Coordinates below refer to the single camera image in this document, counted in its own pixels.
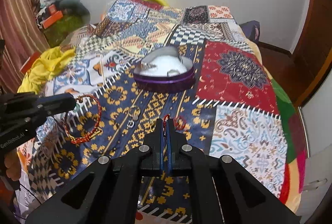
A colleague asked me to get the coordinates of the colourful patchwork bedspread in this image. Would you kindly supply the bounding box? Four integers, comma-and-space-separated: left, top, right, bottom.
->
15, 0, 305, 222

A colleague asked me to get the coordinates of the left hand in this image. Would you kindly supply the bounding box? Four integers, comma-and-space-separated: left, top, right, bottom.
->
4, 149, 21, 181

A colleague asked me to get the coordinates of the orange box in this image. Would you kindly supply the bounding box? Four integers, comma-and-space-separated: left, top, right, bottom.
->
42, 11, 63, 29

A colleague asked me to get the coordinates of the striped brown curtain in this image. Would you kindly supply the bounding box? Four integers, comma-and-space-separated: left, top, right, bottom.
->
1, 0, 50, 93

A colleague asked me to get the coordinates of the green cloth covered stand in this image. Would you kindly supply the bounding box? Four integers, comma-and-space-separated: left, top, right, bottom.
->
43, 15, 84, 48

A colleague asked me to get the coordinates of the pile of clothes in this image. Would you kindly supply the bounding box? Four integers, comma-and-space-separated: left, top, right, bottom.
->
35, 0, 91, 24

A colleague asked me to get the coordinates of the purple heart-shaped jewelry box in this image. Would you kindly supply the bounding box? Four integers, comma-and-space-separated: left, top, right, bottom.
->
133, 46, 195, 94

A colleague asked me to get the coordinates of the dark blue pillow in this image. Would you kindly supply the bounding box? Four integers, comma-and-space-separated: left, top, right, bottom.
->
239, 20, 261, 44

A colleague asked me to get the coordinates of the yellow blanket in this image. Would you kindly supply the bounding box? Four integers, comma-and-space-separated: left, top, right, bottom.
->
17, 46, 75, 94

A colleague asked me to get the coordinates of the striped patterned pillow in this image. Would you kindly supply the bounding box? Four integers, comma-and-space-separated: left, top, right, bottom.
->
60, 24, 104, 50

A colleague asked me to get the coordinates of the brown wooden door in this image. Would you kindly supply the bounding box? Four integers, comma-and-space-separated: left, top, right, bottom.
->
292, 0, 331, 106

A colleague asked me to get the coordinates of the orange braided bracelet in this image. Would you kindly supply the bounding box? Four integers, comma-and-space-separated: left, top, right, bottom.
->
63, 93, 104, 145

